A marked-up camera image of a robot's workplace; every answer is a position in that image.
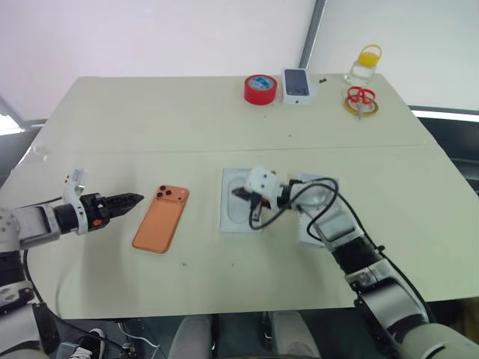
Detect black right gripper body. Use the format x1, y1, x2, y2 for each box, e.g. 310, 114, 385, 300
248, 189, 274, 212

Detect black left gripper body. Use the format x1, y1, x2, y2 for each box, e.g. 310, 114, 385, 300
80, 193, 111, 234

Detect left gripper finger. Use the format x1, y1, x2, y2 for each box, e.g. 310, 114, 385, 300
107, 197, 144, 221
105, 191, 145, 206

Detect white phone box lid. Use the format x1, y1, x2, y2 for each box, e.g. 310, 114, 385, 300
297, 172, 341, 249

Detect white phone box base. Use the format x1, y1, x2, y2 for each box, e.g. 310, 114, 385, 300
219, 167, 271, 235

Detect closed printed phone box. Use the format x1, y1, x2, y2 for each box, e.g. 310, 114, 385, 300
281, 67, 320, 106

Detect glass jar yellow lid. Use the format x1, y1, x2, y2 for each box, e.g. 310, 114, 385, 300
344, 43, 383, 85

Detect orange smartphone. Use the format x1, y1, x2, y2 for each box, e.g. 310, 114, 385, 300
131, 184, 191, 255

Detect red tape roll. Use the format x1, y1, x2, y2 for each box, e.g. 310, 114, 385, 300
243, 73, 278, 107

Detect grey metal stand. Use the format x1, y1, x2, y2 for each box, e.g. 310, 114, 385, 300
0, 93, 48, 136

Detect black white sneaker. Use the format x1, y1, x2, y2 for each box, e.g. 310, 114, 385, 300
73, 328, 107, 359

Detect thin yellow tape roll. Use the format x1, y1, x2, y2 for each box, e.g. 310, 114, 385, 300
343, 95, 381, 117

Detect grey rounded leg cover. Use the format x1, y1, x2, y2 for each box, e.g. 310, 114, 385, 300
269, 311, 321, 359
174, 316, 215, 359

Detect dark grey side table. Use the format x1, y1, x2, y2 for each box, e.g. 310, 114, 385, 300
407, 105, 479, 197

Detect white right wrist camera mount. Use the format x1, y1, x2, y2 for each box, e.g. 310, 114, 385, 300
245, 166, 282, 211

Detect white depth camera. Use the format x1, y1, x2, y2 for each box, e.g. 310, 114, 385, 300
61, 168, 94, 236

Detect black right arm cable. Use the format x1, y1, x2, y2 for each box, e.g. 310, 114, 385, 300
248, 177, 437, 327

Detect red handled scissors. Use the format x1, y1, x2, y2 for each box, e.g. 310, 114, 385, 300
347, 85, 376, 121

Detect grey window frame post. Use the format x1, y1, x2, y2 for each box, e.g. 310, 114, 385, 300
299, 0, 329, 70

